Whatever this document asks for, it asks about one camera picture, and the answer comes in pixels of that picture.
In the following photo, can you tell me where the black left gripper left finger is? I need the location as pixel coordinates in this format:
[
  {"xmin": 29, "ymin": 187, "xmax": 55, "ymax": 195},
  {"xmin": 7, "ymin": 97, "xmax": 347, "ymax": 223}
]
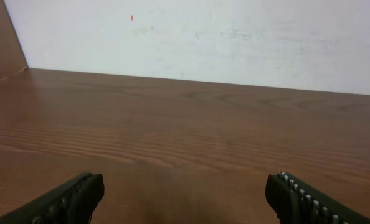
[{"xmin": 0, "ymin": 172, "xmax": 105, "ymax": 224}]

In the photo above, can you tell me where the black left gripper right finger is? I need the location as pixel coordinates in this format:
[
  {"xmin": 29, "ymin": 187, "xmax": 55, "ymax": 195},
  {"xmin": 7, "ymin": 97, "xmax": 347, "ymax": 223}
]
[{"xmin": 265, "ymin": 171, "xmax": 370, "ymax": 224}]

